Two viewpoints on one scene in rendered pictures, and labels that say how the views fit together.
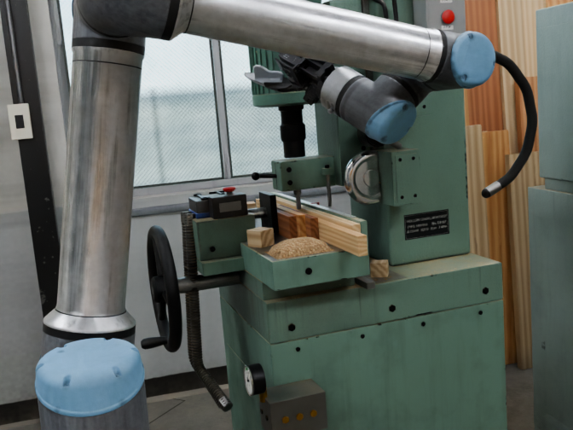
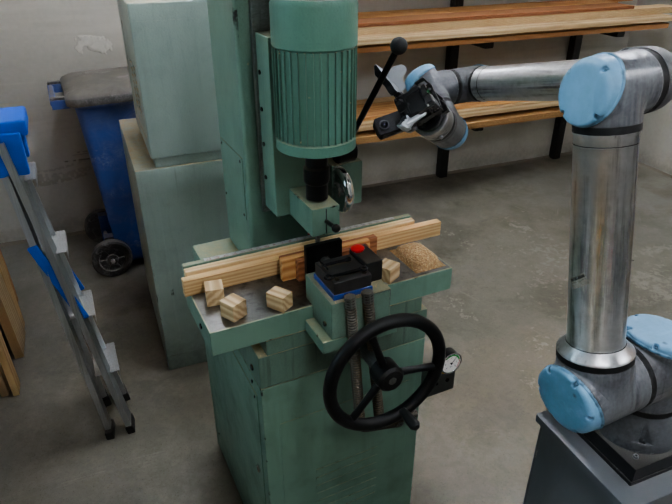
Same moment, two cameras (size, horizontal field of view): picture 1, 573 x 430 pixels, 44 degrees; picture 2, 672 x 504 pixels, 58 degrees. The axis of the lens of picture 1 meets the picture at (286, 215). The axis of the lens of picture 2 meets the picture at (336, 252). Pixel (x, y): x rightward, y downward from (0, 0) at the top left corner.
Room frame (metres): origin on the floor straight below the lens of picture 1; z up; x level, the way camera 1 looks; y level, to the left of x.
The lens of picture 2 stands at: (1.81, 1.25, 1.65)
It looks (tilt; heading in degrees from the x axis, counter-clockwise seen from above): 29 degrees down; 262
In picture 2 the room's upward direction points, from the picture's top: straight up
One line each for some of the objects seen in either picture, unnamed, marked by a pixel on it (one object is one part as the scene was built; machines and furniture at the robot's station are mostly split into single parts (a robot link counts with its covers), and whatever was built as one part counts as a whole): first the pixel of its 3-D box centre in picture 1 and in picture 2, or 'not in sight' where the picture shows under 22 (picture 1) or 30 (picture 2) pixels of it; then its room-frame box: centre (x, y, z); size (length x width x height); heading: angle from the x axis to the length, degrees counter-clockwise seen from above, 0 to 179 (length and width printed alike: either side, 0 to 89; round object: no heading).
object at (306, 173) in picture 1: (304, 176); (314, 212); (1.68, -0.05, 1.03); 0.14 x 0.07 x 0.09; 108
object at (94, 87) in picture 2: not in sight; (133, 168); (2.46, -1.83, 0.48); 0.64 x 0.54 x 0.97; 17
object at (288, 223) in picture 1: (280, 222); (332, 261); (1.65, 0.02, 0.93); 0.18 x 0.02 x 0.05; 18
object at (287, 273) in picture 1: (257, 246); (330, 296); (1.66, 0.08, 0.87); 0.61 x 0.30 x 0.06; 18
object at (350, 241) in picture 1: (301, 222); (322, 254); (1.67, -0.03, 0.92); 0.68 x 0.02 x 0.04; 18
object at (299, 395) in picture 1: (292, 409); (430, 367); (1.39, 0.02, 0.58); 0.12 x 0.08 x 0.08; 108
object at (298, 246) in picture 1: (298, 245); (417, 253); (1.43, -0.02, 0.91); 0.12 x 0.09 x 0.03; 108
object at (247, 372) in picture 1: (257, 383); (447, 362); (1.37, 0.09, 0.65); 0.06 x 0.04 x 0.08; 18
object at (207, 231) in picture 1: (220, 233); (347, 298); (1.64, 0.16, 0.92); 0.15 x 0.13 x 0.09; 18
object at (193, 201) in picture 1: (217, 202); (350, 269); (1.63, 0.16, 0.99); 0.13 x 0.11 x 0.06; 18
